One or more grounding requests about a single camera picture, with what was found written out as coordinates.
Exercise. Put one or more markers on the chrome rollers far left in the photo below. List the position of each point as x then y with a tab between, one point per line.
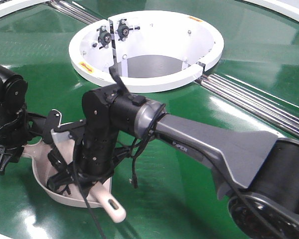
74	11

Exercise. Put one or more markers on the pink hand brush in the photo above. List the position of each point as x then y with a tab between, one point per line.
109	203

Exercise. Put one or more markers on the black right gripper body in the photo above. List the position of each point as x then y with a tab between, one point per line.
95	164

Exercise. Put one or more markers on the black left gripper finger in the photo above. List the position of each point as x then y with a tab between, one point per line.
9	155

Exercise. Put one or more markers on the pink plastic dustpan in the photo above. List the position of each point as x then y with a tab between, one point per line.
62	149

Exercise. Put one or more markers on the chrome rollers near right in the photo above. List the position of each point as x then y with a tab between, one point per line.
257	104

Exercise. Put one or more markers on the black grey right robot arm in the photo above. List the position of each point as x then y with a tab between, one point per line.
258	170

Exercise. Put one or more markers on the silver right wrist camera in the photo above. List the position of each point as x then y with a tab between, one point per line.
72	130

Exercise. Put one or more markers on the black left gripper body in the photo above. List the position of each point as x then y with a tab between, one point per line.
17	127

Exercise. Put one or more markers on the orange warning sticker front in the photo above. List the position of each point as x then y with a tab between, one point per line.
86	67

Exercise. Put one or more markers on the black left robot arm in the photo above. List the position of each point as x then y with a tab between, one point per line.
13	88

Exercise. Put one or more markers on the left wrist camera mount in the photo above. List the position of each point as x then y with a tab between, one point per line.
52	121

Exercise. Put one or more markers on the white central ring housing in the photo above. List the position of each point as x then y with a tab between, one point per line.
169	51

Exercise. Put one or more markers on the chrome rollers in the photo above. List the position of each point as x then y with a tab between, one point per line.
74	11
257	104

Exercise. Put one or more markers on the black bearing mount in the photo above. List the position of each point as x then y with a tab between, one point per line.
104	37
124	30

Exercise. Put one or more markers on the orange warning sticker back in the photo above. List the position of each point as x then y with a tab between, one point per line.
194	18

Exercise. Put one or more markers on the left black bearing mount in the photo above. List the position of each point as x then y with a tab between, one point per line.
104	37

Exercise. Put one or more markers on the white outer rim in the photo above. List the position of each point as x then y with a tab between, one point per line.
282	7

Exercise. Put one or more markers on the orange warning sticker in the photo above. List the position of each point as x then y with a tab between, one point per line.
86	67
194	18

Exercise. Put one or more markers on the right black bearing mount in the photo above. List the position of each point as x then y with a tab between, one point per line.
124	30

